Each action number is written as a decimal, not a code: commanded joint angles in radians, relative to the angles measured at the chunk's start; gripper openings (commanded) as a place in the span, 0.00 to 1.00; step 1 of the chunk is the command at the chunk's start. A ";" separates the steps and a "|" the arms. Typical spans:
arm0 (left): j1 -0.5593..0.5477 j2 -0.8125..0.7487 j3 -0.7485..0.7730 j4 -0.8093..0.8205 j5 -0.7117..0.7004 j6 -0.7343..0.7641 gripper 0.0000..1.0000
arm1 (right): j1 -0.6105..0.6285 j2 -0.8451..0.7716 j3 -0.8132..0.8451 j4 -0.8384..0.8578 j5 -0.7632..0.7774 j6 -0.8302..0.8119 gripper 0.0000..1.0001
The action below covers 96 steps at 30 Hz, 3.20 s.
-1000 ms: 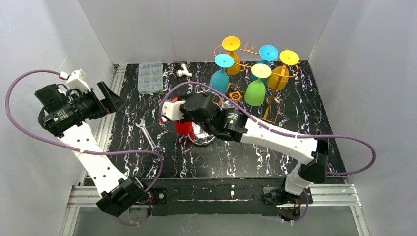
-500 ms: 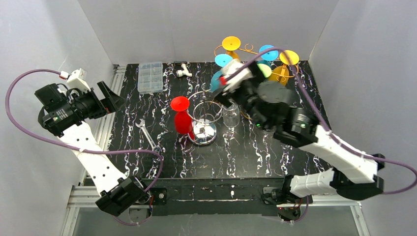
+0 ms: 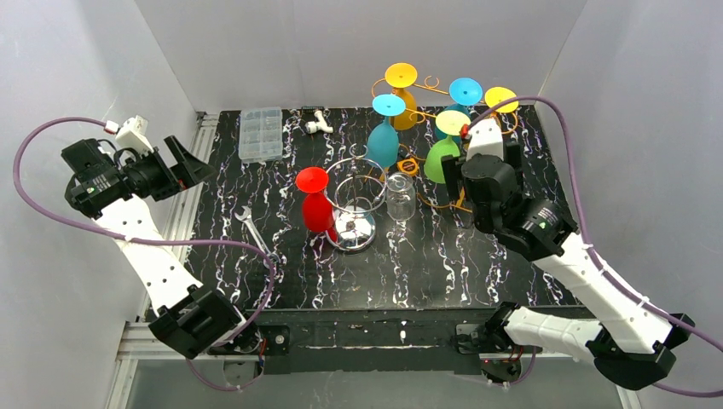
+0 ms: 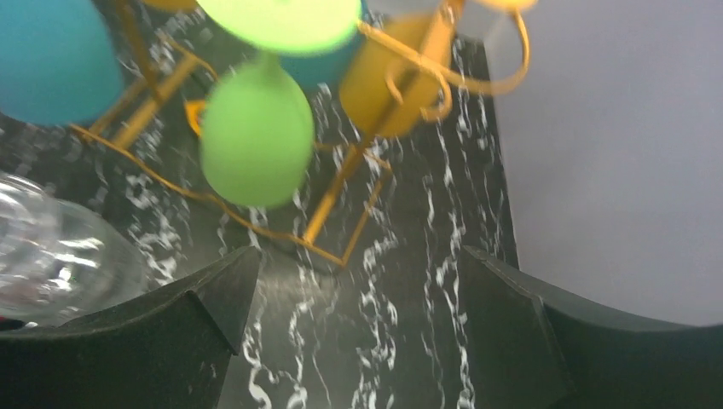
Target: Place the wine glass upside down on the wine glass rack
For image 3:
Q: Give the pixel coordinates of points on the orange plastic goblet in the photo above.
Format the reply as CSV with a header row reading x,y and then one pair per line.
x,y
400,76

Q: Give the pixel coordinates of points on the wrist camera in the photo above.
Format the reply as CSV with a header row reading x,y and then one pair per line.
x,y
483,138
129,137

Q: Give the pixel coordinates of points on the green plastic goblet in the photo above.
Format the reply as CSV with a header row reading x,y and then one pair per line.
x,y
450,123

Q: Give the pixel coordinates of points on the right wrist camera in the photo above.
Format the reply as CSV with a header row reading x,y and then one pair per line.
x,y
483,138

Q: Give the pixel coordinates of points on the silver wire glass rack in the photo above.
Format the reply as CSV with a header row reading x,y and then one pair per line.
x,y
356,189

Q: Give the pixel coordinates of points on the blue plastic goblet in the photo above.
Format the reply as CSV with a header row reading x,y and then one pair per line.
x,y
465,92
383,141

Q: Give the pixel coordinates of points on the silver wrench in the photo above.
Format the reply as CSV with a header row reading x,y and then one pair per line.
x,y
245,217

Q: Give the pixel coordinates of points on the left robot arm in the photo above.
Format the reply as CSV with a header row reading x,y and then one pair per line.
x,y
111,189

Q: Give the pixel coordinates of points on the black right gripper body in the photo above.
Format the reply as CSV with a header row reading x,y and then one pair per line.
x,y
452,171

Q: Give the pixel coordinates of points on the red plastic goblet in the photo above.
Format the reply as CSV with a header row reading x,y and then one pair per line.
x,y
317,211

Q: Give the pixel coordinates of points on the blue plastic goblet front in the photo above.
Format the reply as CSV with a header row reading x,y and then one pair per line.
x,y
383,141

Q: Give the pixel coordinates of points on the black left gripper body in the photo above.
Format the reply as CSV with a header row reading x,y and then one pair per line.
x,y
170,175

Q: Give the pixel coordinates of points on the white pipe fitting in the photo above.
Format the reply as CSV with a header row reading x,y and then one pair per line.
x,y
319,124

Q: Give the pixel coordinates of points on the yellow plastic wine glass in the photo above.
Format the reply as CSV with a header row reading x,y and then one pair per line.
x,y
494,96

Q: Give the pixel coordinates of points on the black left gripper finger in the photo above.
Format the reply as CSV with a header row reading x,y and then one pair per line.
x,y
180,153
191,171

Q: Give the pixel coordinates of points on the clear cut glass goblet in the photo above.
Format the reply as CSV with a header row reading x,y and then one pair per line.
x,y
400,197

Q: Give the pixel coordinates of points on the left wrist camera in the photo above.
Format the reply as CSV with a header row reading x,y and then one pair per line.
x,y
129,137

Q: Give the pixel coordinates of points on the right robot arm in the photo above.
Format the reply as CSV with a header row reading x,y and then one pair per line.
x,y
626,342

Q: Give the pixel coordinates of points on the small orange cup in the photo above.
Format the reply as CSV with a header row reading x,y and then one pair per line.
x,y
408,166

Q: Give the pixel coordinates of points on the clear plastic organizer box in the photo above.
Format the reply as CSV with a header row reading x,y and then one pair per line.
x,y
260,135

